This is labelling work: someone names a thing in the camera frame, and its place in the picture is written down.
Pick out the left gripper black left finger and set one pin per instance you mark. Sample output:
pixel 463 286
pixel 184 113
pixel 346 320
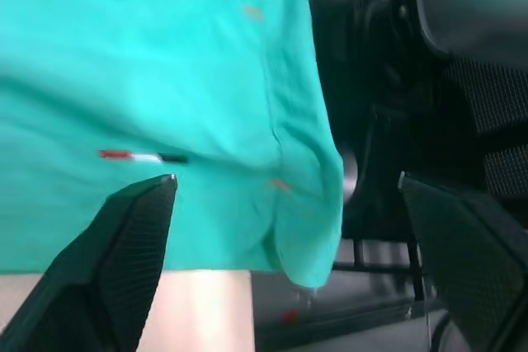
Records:
pixel 103 269

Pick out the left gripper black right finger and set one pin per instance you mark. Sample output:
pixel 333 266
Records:
pixel 486 269

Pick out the green shorts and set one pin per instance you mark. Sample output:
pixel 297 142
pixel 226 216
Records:
pixel 144 80

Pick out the black mesh office chair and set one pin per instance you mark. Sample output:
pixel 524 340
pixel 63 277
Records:
pixel 486 96

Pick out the dark robot body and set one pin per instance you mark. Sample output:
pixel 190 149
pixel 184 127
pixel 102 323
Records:
pixel 363 80

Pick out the black metal frame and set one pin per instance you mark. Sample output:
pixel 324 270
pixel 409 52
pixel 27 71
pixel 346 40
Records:
pixel 417 269

